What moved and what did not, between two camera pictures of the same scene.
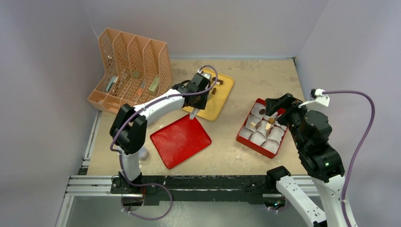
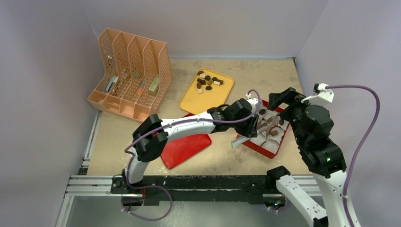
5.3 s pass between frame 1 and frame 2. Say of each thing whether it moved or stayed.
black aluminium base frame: stayed
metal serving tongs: moved
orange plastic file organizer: stayed
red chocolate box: stayed
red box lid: stayed
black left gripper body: moved
